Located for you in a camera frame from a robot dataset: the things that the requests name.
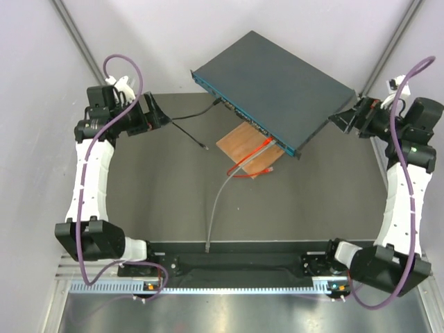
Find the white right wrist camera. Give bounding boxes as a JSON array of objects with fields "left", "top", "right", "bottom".
[{"left": 381, "top": 75, "right": 411, "bottom": 110}]

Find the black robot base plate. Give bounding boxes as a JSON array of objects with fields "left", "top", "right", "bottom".
[{"left": 117, "top": 241, "right": 351, "bottom": 280}]

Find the teal network switch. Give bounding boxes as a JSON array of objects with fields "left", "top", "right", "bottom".
[{"left": 191, "top": 31, "right": 357, "bottom": 157}]

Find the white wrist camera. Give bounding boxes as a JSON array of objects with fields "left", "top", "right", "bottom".
[
  {"left": 381, "top": 75, "right": 411, "bottom": 110},
  {"left": 105, "top": 76, "right": 136, "bottom": 106}
]

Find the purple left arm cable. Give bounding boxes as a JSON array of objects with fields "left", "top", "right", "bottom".
[{"left": 76, "top": 54, "right": 169, "bottom": 302}]

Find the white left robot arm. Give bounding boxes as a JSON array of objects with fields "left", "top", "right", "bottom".
[{"left": 55, "top": 85, "right": 170, "bottom": 275}]

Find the grey slotted cable duct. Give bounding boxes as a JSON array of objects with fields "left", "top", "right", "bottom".
[{"left": 69, "top": 277, "right": 350, "bottom": 295}]

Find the wooden board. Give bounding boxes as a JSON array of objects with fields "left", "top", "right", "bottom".
[{"left": 216, "top": 122, "right": 284, "bottom": 179}]

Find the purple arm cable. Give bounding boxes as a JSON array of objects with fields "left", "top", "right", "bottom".
[
  {"left": 348, "top": 55, "right": 436, "bottom": 309},
  {"left": 76, "top": 54, "right": 169, "bottom": 302}
]

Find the aluminium frame rail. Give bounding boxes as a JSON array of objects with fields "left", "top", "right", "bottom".
[{"left": 49, "top": 0, "right": 105, "bottom": 84}]

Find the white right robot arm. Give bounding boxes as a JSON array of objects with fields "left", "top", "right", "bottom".
[{"left": 323, "top": 97, "right": 443, "bottom": 296}]

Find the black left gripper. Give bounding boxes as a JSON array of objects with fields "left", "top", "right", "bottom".
[{"left": 110, "top": 92, "right": 171, "bottom": 136}]

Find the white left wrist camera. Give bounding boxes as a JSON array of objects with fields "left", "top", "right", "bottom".
[{"left": 105, "top": 76, "right": 136, "bottom": 106}]

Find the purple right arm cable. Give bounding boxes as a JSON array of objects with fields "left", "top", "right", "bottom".
[{"left": 348, "top": 55, "right": 436, "bottom": 309}]

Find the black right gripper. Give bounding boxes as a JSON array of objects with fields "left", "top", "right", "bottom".
[{"left": 327, "top": 96, "right": 405, "bottom": 142}]

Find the red ethernet cable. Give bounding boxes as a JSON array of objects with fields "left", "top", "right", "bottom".
[{"left": 226, "top": 137, "right": 275, "bottom": 180}]

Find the black ethernet cable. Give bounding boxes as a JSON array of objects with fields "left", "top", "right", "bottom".
[{"left": 169, "top": 98, "right": 221, "bottom": 151}]

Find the grey ethernet cable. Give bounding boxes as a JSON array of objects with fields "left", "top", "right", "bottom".
[{"left": 205, "top": 139, "right": 277, "bottom": 253}]

